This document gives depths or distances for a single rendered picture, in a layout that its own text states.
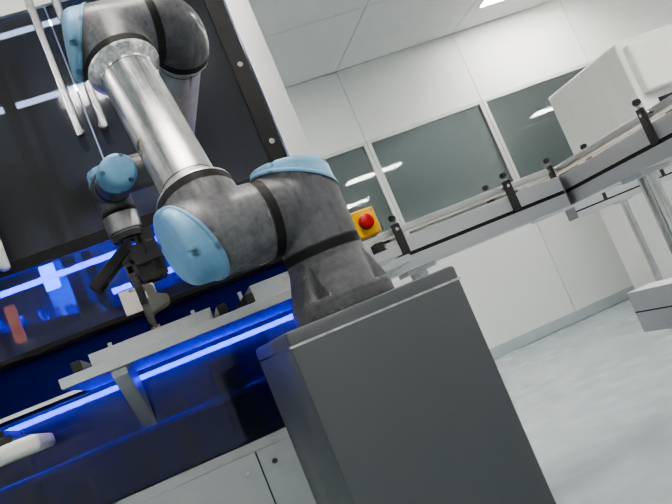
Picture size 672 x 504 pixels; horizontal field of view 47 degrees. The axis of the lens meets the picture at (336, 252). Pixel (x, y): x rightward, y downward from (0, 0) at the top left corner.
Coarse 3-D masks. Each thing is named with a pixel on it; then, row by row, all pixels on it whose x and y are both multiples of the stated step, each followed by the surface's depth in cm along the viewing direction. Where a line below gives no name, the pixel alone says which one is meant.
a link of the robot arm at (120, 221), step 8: (112, 216) 162; (120, 216) 162; (128, 216) 163; (136, 216) 164; (104, 224) 164; (112, 224) 162; (120, 224) 162; (128, 224) 162; (136, 224) 163; (112, 232) 162; (120, 232) 162
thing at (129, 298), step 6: (132, 288) 183; (120, 294) 183; (126, 294) 183; (132, 294) 183; (126, 300) 183; (132, 300) 183; (138, 300) 183; (126, 306) 182; (132, 306) 183; (138, 306) 183; (126, 312) 182; (132, 312) 182
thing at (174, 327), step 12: (204, 312) 160; (168, 324) 158; (180, 324) 159; (192, 324) 159; (144, 336) 157; (156, 336) 157; (108, 348) 155; (120, 348) 156; (132, 348) 156; (96, 360) 154
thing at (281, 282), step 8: (368, 248) 157; (264, 280) 152; (272, 280) 152; (280, 280) 153; (288, 280) 153; (248, 288) 154; (256, 288) 151; (264, 288) 152; (272, 288) 152; (280, 288) 152; (288, 288) 153; (256, 296) 151; (264, 296) 151
